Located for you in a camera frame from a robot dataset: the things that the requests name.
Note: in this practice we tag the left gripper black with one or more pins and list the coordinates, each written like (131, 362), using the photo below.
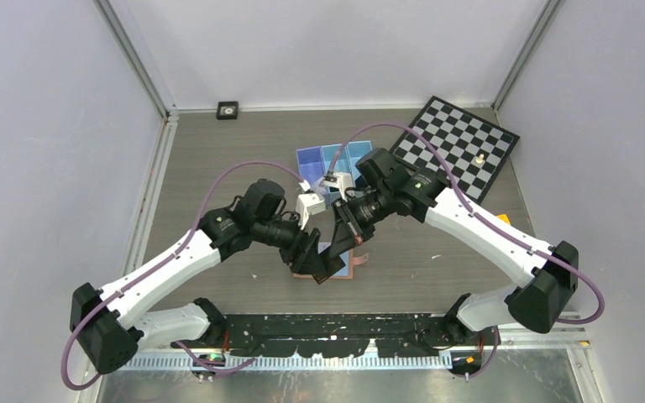
(308, 259)

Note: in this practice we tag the black white chessboard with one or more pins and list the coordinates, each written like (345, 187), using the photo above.
(459, 136)

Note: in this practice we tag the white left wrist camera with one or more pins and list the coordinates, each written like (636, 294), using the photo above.
(309, 202)

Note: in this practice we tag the blue yellow toy car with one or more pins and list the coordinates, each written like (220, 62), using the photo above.
(504, 218)

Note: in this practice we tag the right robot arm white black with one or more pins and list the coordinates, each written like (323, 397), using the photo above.
(540, 288)

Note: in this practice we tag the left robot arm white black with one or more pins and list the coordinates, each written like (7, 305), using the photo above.
(112, 323)

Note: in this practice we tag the light blue bin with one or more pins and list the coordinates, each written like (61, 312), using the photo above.
(356, 150)
(334, 160)

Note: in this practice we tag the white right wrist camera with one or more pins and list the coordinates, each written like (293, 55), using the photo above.
(338, 183)

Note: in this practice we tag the brown leather card holder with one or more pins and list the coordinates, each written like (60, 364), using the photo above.
(350, 260)

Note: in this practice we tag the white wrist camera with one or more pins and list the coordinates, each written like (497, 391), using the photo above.
(309, 202)
(338, 183)

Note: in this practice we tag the small black square device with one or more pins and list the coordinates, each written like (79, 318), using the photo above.
(227, 110)

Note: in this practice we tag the right light blue bin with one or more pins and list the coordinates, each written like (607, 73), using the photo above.
(356, 150)

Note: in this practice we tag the purple plastic bin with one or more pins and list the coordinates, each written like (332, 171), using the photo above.
(310, 163)

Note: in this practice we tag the middle light blue bin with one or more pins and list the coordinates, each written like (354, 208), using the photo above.
(334, 160)

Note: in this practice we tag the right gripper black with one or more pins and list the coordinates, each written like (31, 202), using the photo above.
(344, 238)

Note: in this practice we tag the aluminium rail frame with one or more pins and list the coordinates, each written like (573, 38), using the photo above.
(459, 361)

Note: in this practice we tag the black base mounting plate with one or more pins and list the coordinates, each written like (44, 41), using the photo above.
(406, 335)

